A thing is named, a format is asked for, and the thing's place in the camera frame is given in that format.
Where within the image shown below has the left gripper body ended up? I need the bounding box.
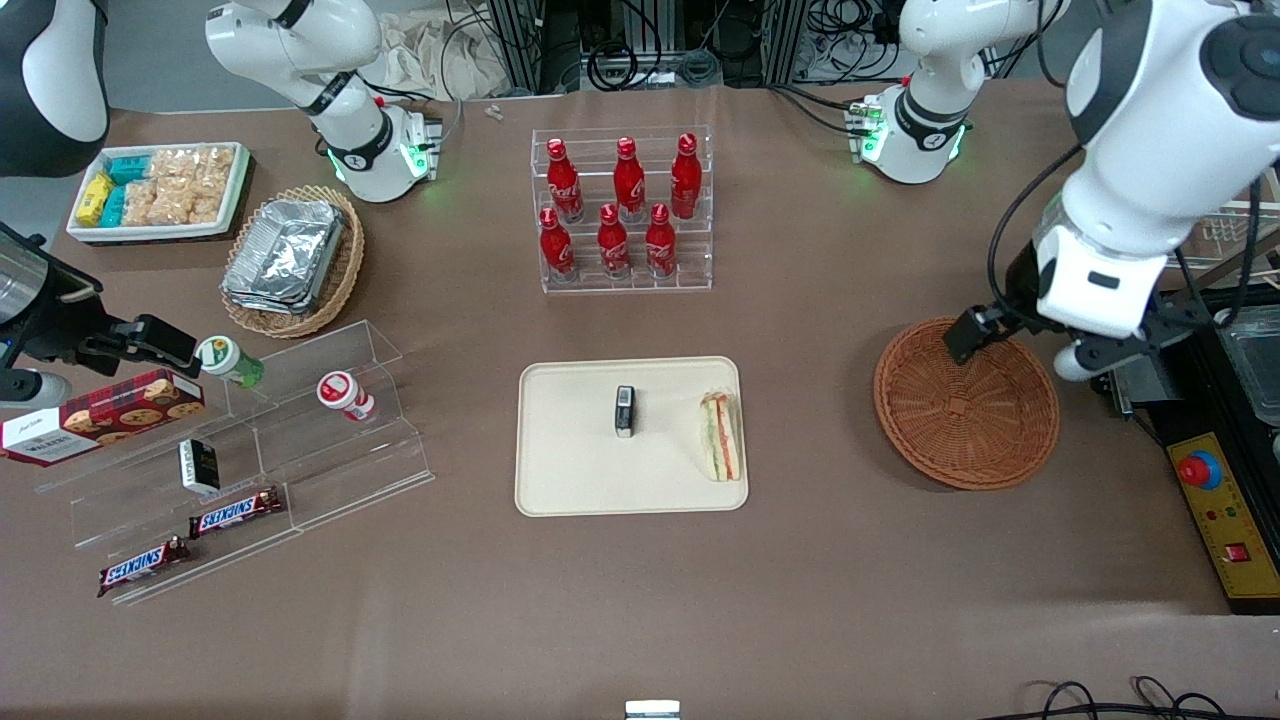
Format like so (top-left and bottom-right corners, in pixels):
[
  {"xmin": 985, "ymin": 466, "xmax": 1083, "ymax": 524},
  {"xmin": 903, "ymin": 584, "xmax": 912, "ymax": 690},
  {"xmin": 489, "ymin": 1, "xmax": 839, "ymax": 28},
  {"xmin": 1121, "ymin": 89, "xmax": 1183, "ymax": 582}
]
[{"xmin": 1000, "ymin": 245, "xmax": 1201, "ymax": 384}]

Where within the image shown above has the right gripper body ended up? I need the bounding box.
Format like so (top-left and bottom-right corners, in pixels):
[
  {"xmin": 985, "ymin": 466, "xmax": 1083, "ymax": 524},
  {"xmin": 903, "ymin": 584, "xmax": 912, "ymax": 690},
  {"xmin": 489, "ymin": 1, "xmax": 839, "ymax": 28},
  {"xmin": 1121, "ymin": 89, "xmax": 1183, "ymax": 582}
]
[{"xmin": 0, "ymin": 225, "xmax": 111, "ymax": 409}]

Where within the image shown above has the triangular sandwich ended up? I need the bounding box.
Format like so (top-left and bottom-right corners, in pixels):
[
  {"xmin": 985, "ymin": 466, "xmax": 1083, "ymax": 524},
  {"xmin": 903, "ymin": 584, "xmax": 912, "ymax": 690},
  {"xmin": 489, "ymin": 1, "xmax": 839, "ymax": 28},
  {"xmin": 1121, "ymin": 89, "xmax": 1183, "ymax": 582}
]
[{"xmin": 698, "ymin": 390, "xmax": 743, "ymax": 483}]

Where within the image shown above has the round brown wicker basket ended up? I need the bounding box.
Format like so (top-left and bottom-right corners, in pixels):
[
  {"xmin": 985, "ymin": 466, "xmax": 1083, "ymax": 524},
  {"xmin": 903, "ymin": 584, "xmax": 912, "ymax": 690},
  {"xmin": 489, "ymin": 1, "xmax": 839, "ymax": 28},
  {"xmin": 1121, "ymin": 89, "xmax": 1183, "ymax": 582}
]
[{"xmin": 873, "ymin": 317, "xmax": 1061, "ymax": 491}]

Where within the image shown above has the white rectangular snack tray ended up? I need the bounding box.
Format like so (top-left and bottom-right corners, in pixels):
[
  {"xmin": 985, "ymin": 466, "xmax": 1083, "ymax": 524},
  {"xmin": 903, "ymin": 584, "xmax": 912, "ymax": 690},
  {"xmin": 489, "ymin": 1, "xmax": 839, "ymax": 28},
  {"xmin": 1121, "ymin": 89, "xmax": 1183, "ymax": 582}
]
[{"xmin": 67, "ymin": 142, "xmax": 251, "ymax": 244}]

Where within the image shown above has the light oval wicker basket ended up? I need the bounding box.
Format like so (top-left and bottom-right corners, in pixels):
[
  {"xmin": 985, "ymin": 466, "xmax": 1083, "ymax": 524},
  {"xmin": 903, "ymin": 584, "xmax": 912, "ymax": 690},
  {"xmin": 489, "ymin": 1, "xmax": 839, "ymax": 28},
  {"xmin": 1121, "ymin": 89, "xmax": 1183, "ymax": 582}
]
[{"xmin": 220, "ymin": 185, "xmax": 366, "ymax": 339}]

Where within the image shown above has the beige plastic tray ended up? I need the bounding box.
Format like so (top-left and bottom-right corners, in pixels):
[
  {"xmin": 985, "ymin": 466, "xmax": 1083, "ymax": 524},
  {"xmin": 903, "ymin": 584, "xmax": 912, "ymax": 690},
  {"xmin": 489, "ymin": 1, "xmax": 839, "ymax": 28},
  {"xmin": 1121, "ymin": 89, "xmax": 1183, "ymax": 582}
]
[{"xmin": 515, "ymin": 357, "xmax": 750, "ymax": 518}]

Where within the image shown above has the red tartan cookie box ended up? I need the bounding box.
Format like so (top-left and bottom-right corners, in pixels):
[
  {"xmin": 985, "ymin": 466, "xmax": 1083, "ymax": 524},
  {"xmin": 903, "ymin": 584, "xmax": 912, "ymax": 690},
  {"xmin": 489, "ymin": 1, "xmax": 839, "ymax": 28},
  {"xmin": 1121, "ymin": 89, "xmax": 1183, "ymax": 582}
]
[{"xmin": 0, "ymin": 368, "xmax": 206, "ymax": 469}]

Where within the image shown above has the green bottle with white cap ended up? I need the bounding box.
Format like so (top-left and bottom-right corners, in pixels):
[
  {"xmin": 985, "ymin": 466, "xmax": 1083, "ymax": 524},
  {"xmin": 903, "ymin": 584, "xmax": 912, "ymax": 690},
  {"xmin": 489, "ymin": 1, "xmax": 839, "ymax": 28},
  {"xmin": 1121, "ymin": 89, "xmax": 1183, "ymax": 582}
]
[{"xmin": 197, "ymin": 335, "xmax": 267, "ymax": 390}]

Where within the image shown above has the black appliance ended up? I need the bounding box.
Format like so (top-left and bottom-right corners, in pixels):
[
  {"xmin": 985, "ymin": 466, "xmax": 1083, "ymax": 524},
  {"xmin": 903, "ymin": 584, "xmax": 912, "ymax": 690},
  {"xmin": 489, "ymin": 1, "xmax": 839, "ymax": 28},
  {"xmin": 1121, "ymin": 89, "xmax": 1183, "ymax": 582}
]
[{"xmin": 1110, "ymin": 285, "xmax": 1280, "ymax": 446}]

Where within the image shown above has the small black and white box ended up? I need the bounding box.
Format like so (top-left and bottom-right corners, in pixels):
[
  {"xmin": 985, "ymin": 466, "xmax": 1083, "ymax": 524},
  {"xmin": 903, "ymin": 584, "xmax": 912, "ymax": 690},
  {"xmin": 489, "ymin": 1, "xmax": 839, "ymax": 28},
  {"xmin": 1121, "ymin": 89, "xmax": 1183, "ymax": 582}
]
[{"xmin": 178, "ymin": 438, "xmax": 221, "ymax": 497}]

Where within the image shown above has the clear rice cracker bag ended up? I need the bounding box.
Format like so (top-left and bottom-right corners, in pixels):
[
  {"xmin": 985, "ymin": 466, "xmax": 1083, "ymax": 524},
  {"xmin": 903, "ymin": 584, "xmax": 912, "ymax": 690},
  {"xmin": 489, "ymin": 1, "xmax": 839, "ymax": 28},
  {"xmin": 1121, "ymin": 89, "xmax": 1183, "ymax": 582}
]
[
  {"xmin": 197, "ymin": 146, "xmax": 237, "ymax": 197},
  {"xmin": 148, "ymin": 148, "xmax": 202, "ymax": 184},
  {"xmin": 155, "ymin": 180, "xmax": 224, "ymax": 227},
  {"xmin": 122, "ymin": 180, "xmax": 162, "ymax": 227}
]

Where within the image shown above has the clear plastic container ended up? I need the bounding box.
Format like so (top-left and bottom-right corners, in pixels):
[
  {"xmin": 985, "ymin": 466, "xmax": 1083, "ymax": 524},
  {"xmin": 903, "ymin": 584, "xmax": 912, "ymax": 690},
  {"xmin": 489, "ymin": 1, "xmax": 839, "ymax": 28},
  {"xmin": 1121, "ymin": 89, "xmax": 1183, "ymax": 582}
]
[{"xmin": 1213, "ymin": 305, "xmax": 1280, "ymax": 428}]

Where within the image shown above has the yellow snack pack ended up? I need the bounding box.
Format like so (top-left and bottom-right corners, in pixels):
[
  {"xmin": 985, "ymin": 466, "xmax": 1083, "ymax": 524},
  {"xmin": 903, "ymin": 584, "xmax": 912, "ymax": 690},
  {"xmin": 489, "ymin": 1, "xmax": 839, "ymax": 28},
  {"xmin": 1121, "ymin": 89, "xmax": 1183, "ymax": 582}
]
[{"xmin": 78, "ymin": 172, "xmax": 114, "ymax": 227}]

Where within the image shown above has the aluminium foil container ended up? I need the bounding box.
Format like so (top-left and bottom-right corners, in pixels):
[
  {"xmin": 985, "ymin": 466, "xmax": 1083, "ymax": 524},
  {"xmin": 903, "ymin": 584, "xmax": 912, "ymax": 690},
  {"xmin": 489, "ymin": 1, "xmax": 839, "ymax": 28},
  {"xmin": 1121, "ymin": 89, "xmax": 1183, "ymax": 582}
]
[{"xmin": 222, "ymin": 198, "xmax": 347, "ymax": 306}]

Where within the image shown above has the Snickers chocolate bar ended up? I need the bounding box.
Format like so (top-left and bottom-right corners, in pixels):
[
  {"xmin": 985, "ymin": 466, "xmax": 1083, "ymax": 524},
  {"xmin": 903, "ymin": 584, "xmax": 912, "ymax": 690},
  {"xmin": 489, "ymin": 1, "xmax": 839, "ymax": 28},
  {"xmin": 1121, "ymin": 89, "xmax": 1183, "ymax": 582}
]
[
  {"xmin": 97, "ymin": 536, "xmax": 192, "ymax": 599},
  {"xmin": 188, "ymin": 486, "xmax": 285, "ymax": 541}
]

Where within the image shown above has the red and white yogurt bottle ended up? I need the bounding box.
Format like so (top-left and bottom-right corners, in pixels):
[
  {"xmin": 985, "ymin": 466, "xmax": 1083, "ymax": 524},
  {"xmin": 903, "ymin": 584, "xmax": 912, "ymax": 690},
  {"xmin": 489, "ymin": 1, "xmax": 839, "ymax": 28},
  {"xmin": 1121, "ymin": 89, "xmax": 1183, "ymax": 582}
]
[{"xmin": 316, "ymin": 370, "xmax": 377, "ymax": 422}]

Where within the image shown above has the yellow emergency stop box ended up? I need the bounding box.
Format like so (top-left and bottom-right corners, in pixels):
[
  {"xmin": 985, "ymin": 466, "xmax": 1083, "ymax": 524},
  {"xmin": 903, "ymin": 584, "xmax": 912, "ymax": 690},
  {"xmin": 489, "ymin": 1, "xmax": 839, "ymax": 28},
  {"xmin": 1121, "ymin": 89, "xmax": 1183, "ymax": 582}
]
[{"xmin": 1167, "ymin": 432, "xmax": 1280, "ymax": 614}]

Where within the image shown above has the clear acrylic stepped shelf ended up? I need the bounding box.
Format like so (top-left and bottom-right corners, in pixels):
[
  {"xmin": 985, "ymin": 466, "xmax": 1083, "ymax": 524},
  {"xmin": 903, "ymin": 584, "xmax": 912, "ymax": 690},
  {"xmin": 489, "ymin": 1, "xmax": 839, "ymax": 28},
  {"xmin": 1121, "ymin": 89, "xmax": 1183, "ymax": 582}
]
[{"xmin": 35, "ymin": 320, "xmax": 436, "ymax": 608}]

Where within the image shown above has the clear acrylic bottle rack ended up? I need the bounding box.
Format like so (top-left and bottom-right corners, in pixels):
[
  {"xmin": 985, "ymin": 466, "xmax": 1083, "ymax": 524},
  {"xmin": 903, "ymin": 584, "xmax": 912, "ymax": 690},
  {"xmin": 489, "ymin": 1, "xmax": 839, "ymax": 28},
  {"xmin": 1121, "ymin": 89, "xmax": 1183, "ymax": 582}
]
[{"xmin": 530, "ymin": 125, "xmax": 714, "ymax": 295}]

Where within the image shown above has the red cola bottle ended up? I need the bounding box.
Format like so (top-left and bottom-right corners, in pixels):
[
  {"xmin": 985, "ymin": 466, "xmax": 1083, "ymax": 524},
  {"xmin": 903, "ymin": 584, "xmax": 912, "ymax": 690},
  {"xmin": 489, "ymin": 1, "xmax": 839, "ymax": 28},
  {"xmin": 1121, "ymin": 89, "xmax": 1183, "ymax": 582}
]
[
  {"xmin": 597, "ymin": 203, "xmax": 633, "ymax": 280},
  {"xmin": 539, "ymin": 206, "xmax": 579, "ymax": 283},
  {"xmin": 612, "ymin": 136, "xmax": 648, "ymax": 223},
  {"xmin": 645, "ymin": 202, "xmax": 679, "ymax": 279},
  {"xmin": 545, "ymin": 137, "xmax": 586, "ymax": 224},
  {"xmin": 670, "ymin": 132, "xmax": 704, "ymax": 221}
]

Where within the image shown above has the beige crumpled cloth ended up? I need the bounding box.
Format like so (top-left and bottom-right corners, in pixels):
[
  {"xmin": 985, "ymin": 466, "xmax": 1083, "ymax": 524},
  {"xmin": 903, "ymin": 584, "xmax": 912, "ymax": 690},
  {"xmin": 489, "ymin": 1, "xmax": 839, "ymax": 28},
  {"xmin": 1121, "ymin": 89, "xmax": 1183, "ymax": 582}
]
[{"xmin": 380, "ymin": 10, "xmax": 511, "ymax": 101}]

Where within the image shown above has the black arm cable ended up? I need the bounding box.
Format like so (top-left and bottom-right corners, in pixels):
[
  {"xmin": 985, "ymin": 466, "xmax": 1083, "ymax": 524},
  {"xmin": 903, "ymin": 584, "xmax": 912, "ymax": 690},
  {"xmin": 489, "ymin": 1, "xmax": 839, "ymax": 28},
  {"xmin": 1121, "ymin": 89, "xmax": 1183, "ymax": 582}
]
[{"xmin": 987, "ymin": 145, "xmax": 1087, "ymax": 311}]

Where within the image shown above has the white wire rack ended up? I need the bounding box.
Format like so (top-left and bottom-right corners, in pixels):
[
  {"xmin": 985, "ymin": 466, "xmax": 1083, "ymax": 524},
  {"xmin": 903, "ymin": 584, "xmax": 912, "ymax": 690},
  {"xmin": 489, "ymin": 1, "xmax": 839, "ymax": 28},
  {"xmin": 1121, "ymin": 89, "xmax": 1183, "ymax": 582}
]
[{"xmin": 1170, "ymin": 170, "xmax": 1280, "ymax": 291}]

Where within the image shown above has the aluminium frame post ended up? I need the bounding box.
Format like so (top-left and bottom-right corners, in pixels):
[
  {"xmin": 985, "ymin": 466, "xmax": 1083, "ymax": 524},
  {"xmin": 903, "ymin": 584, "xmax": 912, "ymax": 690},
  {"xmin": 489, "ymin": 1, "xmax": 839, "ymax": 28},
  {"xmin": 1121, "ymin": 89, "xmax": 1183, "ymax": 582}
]
[
  {"xmin": 765, "ymin": 0, "xmax": 811, "ymax": 86},
  {"xmin": 487, "ymin": 0, "xmax": 561, "ymax": 96}
]

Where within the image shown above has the black floor cable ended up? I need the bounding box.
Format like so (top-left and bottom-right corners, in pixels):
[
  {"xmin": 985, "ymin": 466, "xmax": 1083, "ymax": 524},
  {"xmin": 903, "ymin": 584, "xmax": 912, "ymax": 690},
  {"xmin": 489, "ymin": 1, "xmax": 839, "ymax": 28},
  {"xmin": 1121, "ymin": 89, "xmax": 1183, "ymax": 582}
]
[{"xmin": 1005, "ymin": 678, "xmax": 1280, "ymax": 720}]

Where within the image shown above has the coiled black cable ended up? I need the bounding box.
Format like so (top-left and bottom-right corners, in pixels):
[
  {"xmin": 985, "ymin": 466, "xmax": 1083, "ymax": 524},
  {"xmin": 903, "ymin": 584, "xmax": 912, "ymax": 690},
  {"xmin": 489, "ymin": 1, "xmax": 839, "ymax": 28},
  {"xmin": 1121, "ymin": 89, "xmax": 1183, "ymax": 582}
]
[{"xmin": 585, "ymin": 40, "xmax": 641, "ymax": 91}]

